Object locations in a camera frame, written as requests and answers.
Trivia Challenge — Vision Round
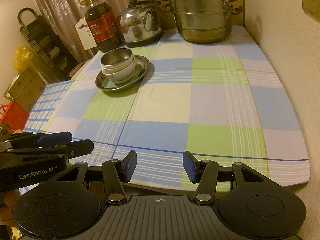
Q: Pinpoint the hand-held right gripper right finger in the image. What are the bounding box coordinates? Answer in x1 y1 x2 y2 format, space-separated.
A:
182 151 267 205

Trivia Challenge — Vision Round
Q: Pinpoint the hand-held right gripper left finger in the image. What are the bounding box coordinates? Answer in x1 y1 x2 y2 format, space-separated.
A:
55 151 138 205

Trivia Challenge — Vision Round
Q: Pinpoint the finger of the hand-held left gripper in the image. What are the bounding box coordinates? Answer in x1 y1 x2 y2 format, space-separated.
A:
10 131 73 147
11 139 94 160

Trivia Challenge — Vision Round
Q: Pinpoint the green square plate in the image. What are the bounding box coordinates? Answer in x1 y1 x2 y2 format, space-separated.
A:
101 65 147 89

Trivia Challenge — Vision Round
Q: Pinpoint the white ceramic bowl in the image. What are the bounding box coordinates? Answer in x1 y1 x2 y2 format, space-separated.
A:
102 55 136 83

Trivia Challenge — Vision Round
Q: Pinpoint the cream round container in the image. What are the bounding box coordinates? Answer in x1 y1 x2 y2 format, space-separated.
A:
101 55 135 75

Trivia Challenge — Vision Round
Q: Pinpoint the stainless steel bowl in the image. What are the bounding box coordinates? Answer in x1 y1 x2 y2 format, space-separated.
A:
100 48 133 68

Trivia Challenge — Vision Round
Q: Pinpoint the round steel plate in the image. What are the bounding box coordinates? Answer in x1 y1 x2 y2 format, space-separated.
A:
95 54 150 93

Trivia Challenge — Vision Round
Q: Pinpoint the person's left hand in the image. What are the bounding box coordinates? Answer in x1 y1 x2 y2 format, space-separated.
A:
0 189 22 228

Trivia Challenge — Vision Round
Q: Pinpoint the blue checked cloth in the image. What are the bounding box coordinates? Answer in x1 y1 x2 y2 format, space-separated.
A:
24 79 75 133

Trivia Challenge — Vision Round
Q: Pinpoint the red box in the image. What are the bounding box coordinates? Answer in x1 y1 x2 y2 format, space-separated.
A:
0 101 30 130

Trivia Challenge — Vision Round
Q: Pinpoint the cardboard box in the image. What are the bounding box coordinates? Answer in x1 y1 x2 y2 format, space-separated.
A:
4 66 47 112

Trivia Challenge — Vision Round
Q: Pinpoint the checked pastel tablecloth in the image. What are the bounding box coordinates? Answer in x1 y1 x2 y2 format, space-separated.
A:
46 25 310 189

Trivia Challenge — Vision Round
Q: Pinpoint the yellow plastic bag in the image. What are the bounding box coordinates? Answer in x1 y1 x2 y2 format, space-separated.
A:
14 45 34 72

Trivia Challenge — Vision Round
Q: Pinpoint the black folding rack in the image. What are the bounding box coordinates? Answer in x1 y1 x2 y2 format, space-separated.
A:
17 8 79 79

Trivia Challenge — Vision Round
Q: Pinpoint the cooking oil bottle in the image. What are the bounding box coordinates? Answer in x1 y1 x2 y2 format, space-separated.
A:
80 0 123 53

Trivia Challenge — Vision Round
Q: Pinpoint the beige curtain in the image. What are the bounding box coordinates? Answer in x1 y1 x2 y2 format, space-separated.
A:
27 0 148 63

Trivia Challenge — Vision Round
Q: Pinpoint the stainless steel kettle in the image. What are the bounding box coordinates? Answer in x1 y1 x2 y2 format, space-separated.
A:
116 0 164 47

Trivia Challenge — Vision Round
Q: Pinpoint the stainless steel steamer pot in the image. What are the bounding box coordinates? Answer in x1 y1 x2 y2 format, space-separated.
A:
159 0 245 43

